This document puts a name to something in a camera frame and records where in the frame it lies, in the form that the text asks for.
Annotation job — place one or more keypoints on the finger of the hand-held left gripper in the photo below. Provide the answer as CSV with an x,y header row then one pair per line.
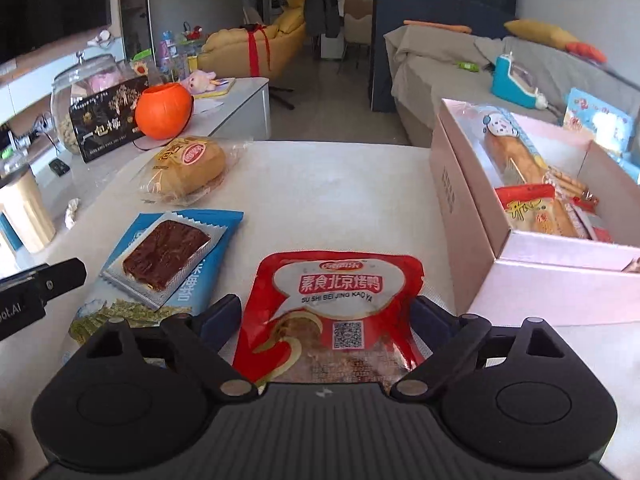
x,y
60,272

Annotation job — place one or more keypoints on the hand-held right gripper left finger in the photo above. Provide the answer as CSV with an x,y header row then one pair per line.
x,y
222,317

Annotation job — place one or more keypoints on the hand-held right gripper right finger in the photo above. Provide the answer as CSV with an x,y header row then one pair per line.
x,y
430,320

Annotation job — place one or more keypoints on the blue white seaweed packet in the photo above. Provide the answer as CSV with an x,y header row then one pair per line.
x,y
200,270

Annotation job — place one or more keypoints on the dark jerky packet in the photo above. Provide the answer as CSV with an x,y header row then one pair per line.
x,y
165,255

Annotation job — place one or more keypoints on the large red snack packet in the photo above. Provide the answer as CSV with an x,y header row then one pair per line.
x,y
330,285

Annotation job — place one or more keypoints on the pink cardboard box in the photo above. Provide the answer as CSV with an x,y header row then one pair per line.
x,y
465,200

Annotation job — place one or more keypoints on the red biscuit packet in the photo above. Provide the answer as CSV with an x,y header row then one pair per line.
x,y
535,210

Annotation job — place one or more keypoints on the round bun packet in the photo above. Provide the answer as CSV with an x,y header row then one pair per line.
x,y
190,167

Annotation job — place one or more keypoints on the long bread stick packet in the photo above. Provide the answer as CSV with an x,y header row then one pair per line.
x,y
510,150

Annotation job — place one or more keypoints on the red white striped packet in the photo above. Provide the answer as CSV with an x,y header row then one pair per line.
x,y
592,225

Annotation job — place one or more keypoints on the wafer roll packet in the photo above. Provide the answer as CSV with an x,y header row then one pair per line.
x,y
570,185

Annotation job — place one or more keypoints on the small foil wrapper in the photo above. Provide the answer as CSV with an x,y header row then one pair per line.
x,y
72,212

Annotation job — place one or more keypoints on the beige cylinder container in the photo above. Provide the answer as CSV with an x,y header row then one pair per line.
x,y
25,210

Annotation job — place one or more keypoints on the small black remote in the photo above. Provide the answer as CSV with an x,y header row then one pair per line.
x,y
59,166

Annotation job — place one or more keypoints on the black gold gift box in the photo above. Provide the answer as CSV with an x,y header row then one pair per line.
x,y
107,120

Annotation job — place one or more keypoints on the glass jar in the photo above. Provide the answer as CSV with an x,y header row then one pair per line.
x,y
75,85

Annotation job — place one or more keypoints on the orange pumpkin bucket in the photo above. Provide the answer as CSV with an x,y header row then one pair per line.
x,y
162,112

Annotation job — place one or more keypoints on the pink plush toy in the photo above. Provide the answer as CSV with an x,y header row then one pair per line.
x,y
200,82

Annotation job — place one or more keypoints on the clear water bottle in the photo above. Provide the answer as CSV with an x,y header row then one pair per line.
x,y
167,57

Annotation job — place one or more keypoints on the grey covered sofa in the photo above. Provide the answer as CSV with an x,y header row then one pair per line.
x,y
435,70

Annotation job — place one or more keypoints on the blue white toy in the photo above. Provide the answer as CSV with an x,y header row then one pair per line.
x,y
510,82

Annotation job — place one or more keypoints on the small green packet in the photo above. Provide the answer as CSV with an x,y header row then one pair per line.
x,y
467,65

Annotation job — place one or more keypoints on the colourful picture book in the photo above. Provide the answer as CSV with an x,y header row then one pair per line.
x,y
597,120

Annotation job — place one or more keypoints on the red ribbon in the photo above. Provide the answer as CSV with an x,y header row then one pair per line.
x,y
257,52

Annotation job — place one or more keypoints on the black television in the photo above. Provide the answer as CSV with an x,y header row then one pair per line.
x,y
45,0

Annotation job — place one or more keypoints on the yellow sofa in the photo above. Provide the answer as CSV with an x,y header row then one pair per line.
x,y
285,45

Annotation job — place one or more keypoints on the white bin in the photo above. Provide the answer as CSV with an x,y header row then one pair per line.
x,y
332,46

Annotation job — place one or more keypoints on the beige chair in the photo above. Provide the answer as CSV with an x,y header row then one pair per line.
x,y
357,22

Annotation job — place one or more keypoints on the yellow pillow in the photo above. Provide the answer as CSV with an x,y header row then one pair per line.
x,y
540,34

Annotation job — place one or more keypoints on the dark blue cabinet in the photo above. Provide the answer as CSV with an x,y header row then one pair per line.
x,y
390,15

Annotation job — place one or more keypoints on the orange pillow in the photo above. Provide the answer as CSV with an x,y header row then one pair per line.
x,y
587,52

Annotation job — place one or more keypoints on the dark hanging coat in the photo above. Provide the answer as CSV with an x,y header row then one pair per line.
x,y
322,5

